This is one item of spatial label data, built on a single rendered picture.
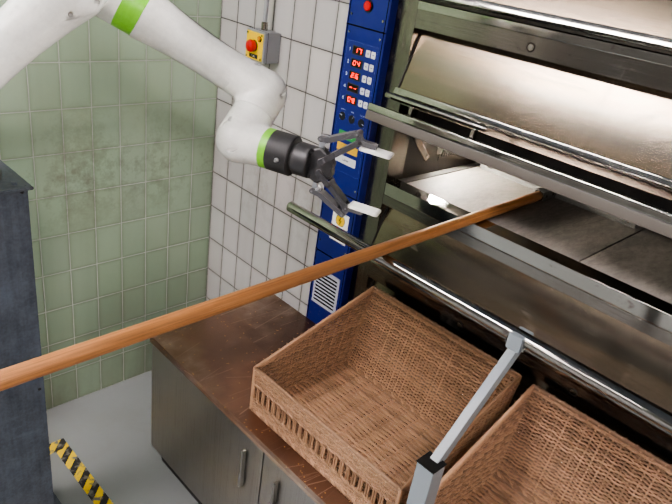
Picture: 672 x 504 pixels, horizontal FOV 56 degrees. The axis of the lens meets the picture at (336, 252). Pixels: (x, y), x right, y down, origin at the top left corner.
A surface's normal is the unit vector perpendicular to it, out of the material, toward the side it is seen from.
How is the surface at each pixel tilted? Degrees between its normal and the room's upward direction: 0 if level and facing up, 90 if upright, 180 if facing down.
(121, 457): 0
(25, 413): 90
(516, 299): 70
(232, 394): 0
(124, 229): 90
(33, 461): 90
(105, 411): 0
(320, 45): 90
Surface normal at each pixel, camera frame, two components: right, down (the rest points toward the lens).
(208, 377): 0.14, -0.89
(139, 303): 0.68, 0.41
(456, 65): -0.63, -0.10
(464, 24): -0.72, 0.22
